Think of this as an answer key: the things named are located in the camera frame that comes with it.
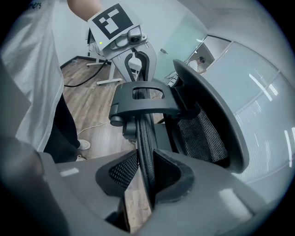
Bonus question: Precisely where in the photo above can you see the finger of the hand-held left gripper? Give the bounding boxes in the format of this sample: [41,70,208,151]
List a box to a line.
[135,42,158,82]
[112,51,137,83]

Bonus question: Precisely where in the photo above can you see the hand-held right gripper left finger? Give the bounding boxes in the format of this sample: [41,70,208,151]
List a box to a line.
[4,137,140,236]

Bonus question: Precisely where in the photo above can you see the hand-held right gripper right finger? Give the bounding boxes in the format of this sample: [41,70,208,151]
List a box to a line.
[138,148,277,236]

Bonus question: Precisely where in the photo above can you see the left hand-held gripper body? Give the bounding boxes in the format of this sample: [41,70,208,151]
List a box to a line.
[87,3,149,61]

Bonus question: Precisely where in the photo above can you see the black office chair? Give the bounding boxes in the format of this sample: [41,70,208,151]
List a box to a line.
[108,59,251,214]

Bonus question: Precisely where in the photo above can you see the person's left forearm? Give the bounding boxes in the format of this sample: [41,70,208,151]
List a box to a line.
[66,0,103,23]

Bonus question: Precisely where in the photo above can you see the person's black trousers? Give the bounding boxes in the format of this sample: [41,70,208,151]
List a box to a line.
[43,93,82,165]

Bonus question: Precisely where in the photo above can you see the person's grey printed t-shirt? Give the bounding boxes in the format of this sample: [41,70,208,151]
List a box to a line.
[0,0,65,153]

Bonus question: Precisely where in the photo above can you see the white desk frame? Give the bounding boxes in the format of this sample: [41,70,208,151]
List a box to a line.
[86,29,123,86]

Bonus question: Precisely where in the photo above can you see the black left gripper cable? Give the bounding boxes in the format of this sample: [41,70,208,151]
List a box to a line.
[64,58,109,89]

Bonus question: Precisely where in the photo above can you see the white cable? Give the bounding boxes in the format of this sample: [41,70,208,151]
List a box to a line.
[77,120,112,137]

